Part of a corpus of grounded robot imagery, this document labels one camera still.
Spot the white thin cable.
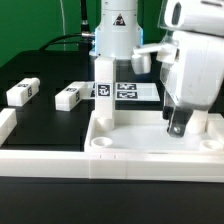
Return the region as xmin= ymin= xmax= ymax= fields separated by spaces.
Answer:
xmin=59 ymin=0 xmax=67 ymax=52

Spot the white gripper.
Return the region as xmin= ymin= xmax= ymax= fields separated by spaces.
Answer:
xmin=131 ymin=31 xmax=224 ymax=138

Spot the fiducial marker sheet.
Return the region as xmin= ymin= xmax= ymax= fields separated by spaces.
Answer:
xmin=84 ymin=82 xmax=160 ymax=102

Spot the white left fence block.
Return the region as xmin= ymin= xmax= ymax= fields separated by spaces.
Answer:
xmin=0 ymin=108 xmax=17 ymax=146

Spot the white front fence bar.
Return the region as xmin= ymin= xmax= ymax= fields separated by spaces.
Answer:
xmin=0 ymin=150 xmax=224 ymax=183

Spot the white desk top tray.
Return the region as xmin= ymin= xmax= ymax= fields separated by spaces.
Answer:
xmin=84 ymin=110 xmax=224 ymax=155

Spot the black cable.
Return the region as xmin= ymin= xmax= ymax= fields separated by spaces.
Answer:
xmin=39 ymin=0 xmax=98 ymax=52

